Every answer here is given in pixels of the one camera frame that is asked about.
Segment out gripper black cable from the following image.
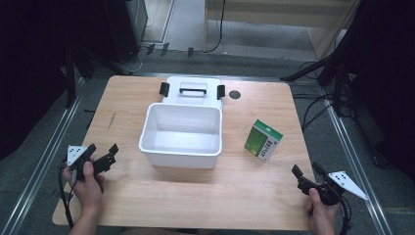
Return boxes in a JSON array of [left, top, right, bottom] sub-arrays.
[[338, 195, 354, 235], [58, 163, 77, 229]]

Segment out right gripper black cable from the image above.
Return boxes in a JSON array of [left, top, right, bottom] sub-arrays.
[[338, 195, 354, 235]]

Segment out white storage box with lid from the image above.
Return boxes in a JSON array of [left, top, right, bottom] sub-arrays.
[[138, 75, 227, 170]]

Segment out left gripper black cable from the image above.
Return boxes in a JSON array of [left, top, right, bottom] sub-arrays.
[[58, 163, 77, 229]]

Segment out black floor cables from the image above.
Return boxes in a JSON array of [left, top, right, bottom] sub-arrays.
[[292, 92, 355, 133]]

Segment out light wooden furniture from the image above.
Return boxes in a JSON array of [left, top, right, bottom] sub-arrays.
[[203, 0, 363, 61]]

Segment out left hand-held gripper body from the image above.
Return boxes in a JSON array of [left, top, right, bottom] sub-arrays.
[[60, 145, 99, 181]]

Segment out white floor cable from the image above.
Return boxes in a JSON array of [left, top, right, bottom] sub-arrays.
[[116, 45, 150, 74]]

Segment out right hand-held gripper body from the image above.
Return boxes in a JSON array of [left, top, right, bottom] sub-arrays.
[[305, 170, 369, 207]]

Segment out metal floor rail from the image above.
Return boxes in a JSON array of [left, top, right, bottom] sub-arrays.
[[317, 85, 394, 235], [0, 77, 88, 235]]

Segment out person's right hand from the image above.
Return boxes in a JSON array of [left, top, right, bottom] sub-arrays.
[[304, 187, 343, 231]]

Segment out black hanging cable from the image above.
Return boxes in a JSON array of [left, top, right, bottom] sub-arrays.
[[204, 0, 227, 54]]

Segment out dark curtain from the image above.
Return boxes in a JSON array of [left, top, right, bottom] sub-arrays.
[[0, 0, 114, 161], [332, 0, 415, 179]]

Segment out person's left hand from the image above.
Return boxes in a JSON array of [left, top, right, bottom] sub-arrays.
[[62, 161, 107, 213]]

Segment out black stand legs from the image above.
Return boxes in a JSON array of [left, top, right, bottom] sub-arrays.
[[62, 45, 131, 110], [279, 53, 355, 118]]

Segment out black cabinet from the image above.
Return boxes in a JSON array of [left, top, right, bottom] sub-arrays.
[[103, 0, 149, 65]]

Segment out green and white packet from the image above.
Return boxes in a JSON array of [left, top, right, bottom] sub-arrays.
[[244, 118, 284, 164]]

